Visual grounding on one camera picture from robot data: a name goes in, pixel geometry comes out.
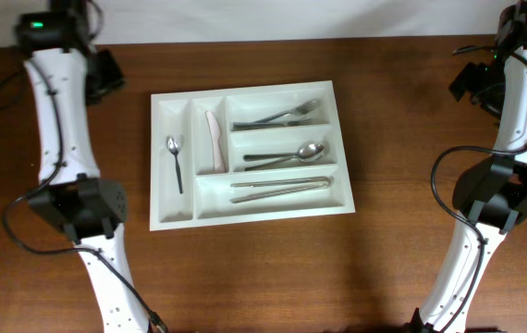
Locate small steel teaspoon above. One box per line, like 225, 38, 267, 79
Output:
165, 135, 184, 194

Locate white plastic knife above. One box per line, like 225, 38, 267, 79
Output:
205, 111, 227, 173

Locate steel fork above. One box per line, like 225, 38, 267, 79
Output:
232, 119, 313, 130
255, 98, 323, 123

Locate steel kitchen tongs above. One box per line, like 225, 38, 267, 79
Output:
230, 176, 333, 204

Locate steel spoon pointing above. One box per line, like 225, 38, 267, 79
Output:
242, 142, 325, 162

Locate steel spoon pointing down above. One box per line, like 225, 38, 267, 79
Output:
244, 157, 295, 171

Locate left black arm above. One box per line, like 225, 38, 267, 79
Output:
9, 1, 168, 332

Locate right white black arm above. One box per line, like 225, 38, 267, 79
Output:
403, 1, 527, 332

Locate white plastic cutlery tray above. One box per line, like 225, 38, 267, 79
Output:
150, 80, 355, 231

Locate right black camera cable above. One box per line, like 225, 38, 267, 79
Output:
429, 44, 527, 333

